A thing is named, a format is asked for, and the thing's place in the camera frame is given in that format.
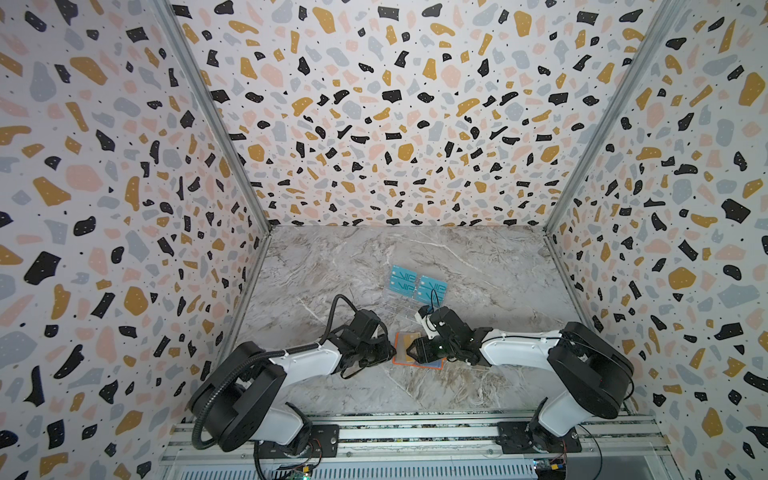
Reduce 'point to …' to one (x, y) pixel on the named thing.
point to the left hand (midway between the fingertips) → (402, 348)
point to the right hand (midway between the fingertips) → (411, 346)
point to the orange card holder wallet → (399, 359)
